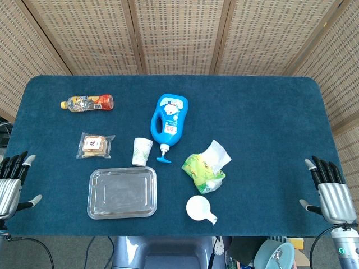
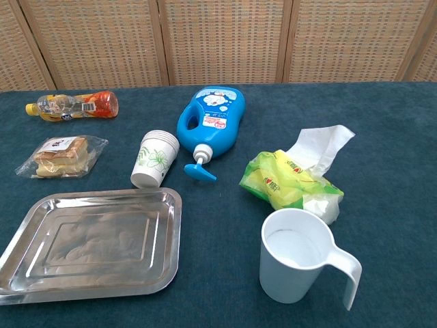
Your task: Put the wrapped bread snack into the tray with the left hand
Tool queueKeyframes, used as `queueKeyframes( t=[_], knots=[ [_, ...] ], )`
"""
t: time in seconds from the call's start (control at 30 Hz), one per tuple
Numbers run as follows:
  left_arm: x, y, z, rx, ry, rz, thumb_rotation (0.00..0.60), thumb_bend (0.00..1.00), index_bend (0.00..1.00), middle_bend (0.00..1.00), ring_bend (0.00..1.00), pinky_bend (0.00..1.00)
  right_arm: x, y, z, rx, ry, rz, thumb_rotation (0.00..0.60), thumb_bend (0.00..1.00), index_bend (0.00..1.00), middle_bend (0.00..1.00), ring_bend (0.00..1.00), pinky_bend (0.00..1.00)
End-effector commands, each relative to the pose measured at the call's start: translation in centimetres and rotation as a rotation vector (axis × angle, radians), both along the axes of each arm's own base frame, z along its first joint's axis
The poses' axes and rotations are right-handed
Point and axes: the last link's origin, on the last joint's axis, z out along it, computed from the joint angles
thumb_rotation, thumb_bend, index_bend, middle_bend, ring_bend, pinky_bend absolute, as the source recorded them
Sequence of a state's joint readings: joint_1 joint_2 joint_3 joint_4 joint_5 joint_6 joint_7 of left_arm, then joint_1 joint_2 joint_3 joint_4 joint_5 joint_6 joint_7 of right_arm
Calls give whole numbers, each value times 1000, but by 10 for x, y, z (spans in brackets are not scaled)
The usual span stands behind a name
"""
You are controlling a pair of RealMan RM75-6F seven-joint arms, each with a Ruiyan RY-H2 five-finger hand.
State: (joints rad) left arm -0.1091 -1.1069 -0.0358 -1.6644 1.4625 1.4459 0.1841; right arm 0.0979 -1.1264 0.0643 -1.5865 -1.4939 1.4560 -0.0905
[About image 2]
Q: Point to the blue cartoon pump bottle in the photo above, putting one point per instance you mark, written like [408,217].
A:
[211,116]

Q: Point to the sandwich bread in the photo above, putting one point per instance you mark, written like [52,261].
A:
[65,155]

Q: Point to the green yellow tissue pack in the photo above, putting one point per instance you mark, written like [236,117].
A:
[283,181]

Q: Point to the clear drink bottle yellow cap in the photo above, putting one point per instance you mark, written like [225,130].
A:
[73,105]

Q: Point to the floral paper cup stack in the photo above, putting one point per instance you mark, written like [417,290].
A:
[155,160]

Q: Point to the silver metal tray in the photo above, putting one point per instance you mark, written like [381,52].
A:
[95,242]

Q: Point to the wooden rattan folding screen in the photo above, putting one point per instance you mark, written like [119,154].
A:
[222,41]

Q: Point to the white tissue sheet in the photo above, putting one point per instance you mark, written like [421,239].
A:
[317,145]

